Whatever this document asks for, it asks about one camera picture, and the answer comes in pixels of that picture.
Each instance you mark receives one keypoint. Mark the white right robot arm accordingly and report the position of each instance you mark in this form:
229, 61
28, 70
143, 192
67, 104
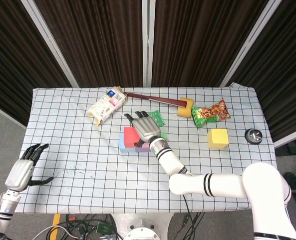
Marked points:
225, 185

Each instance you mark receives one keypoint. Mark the black round knob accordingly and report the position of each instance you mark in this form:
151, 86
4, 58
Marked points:
253, 136

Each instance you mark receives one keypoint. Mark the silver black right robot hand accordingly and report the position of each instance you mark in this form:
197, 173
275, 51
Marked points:
146, 128

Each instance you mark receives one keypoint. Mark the white partition frame post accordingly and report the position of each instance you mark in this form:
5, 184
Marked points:
51, 45
147, 37
248, 45

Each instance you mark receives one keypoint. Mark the dark brown partition panel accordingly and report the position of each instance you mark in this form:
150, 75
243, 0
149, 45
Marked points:
95, 37
287, 62
13, 50
200, 37

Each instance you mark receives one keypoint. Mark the white printed snack pack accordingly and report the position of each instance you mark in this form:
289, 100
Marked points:
106, 106

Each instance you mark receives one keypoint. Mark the green tea sachet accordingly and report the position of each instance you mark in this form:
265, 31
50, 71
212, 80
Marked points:
157, 117

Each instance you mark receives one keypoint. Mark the white black grid tablecloth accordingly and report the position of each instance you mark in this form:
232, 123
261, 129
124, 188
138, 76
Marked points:
88, 180

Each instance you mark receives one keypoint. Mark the light blue foam cube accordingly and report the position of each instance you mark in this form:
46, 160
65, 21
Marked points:
125, 149

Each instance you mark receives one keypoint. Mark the green circuit board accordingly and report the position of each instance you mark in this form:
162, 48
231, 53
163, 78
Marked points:
104, 228

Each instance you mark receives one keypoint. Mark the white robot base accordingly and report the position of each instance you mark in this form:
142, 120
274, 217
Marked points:
142, 227

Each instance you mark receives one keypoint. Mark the green orange snack bag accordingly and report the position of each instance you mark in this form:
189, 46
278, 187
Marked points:
210, 112

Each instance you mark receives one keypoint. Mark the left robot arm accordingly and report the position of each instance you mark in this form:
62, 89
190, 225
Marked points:
3, 210

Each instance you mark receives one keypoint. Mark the purple foam cube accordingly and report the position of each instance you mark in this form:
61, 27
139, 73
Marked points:
141, 150

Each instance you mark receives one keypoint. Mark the green foam cube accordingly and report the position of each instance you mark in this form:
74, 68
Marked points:
164, 135

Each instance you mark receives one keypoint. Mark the yellow sponge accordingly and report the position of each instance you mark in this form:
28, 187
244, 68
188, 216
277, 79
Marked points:
185, 110

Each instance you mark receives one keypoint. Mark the dark red book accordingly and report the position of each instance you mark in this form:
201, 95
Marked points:
155, 99

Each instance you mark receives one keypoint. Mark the red foam cube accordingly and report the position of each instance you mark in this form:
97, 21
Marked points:
130, 136

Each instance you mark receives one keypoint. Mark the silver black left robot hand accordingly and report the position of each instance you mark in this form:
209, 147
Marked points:
20, 173

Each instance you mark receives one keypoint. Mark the yellow foam cube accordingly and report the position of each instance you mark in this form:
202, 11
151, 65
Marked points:
218, 138

